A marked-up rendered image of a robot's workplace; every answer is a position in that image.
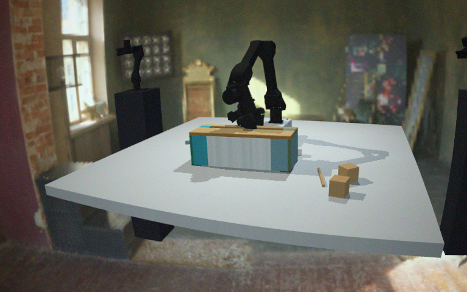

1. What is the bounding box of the brown cardboard box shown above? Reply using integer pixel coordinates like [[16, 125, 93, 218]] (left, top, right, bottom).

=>
[[328, 175, 350, 199], [338, 162, 359, 183]]

